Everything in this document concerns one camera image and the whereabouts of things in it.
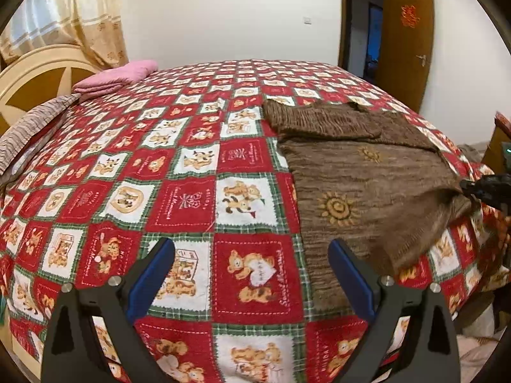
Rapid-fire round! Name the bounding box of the brown knitted sun sweater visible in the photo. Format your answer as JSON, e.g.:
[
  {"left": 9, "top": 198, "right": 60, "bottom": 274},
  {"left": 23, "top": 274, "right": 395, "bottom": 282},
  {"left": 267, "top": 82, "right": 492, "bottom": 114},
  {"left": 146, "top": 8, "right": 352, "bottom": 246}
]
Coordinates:
[{"left": 263, "top": 100, "right": 472, "bottom": 311}]

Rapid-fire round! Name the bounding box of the clothes pile on floor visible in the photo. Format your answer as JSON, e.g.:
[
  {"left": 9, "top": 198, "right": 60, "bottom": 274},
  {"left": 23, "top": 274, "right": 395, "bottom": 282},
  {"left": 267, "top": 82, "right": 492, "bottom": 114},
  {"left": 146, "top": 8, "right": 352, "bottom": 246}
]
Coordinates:
[{"left": 458, "top": 142, "right": 488, "bottom": 162}]

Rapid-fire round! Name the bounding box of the brown wooden dresser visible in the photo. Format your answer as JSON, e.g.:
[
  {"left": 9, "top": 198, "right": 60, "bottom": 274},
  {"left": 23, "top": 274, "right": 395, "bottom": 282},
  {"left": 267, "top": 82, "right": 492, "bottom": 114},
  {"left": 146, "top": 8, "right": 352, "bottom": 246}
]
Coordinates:
[{"left": 482, "top": 112, "right": 510, "bottom": 175}]

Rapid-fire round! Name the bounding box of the brown wooden door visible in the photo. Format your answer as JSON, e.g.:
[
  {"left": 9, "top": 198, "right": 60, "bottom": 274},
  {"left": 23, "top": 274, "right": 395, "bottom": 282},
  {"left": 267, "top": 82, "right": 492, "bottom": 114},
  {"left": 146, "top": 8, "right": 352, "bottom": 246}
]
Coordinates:
[{"left": 376, "top": 0, "right": 435, "bottom": 112}]

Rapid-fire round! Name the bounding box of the red double-happiness door decal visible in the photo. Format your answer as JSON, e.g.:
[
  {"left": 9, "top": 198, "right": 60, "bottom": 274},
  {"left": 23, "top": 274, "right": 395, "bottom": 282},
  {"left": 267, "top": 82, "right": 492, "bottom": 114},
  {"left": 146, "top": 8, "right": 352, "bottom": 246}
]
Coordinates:
[{"left": 400, "top": 4, "right": 420, "bottom": 29}]

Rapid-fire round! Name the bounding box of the striped pillow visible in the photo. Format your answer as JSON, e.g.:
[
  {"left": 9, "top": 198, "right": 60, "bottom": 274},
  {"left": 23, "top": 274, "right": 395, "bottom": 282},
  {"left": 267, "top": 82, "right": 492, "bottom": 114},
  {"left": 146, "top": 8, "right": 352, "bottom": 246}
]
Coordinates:
[{"left": 1, "top": 94, "right": 80, "bottom": 175}]

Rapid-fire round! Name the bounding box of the red checkered teddy bedspread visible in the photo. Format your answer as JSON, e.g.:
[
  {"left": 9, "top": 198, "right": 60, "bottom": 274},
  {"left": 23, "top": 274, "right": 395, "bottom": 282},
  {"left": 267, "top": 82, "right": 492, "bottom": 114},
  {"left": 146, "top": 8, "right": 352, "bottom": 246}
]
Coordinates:
[{"left": 1, "top": 60, "right": 489, "bottom": 382}]

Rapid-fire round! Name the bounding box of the pink folded blanket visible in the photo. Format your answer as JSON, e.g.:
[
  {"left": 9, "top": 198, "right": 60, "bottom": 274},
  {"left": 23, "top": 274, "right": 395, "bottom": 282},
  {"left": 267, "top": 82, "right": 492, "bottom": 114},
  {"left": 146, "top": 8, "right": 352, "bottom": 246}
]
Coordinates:
[{"left": 72, "top": 60, "right": 158, "bottom": 100}]

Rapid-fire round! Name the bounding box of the cream round headboard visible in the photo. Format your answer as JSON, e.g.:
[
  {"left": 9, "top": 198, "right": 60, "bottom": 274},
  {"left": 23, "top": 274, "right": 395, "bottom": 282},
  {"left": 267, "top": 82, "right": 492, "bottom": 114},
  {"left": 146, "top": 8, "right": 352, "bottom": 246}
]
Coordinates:
[{"left": 0, "top": 44, "right": 104, "bottom": 132}]

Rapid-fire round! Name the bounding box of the beige patterned curtain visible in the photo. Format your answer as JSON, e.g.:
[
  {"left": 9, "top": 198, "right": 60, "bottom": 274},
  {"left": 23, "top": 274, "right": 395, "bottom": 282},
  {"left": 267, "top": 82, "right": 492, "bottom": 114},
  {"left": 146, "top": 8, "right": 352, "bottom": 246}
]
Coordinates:
[{"left": 1, "top": 0, "right": 128, "bottom": 67}]

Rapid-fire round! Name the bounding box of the silver door handle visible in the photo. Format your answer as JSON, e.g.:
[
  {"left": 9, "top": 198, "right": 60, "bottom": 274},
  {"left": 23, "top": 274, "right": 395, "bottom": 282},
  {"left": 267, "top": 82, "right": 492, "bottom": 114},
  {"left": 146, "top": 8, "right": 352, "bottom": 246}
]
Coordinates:
[{"left": 416, "top": 55, "right": 427, "bottom": 67}]

